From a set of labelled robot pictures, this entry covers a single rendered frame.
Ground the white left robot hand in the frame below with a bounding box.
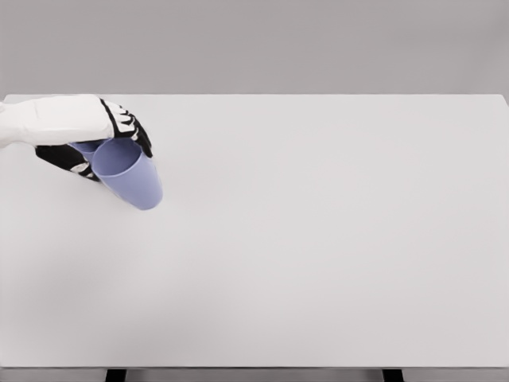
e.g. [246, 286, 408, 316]
[29, 93, 154, 183]

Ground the lavender blue plastic cup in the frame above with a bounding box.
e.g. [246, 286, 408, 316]
[91, 138, 165, 212]
[67, 139, 99, 154]

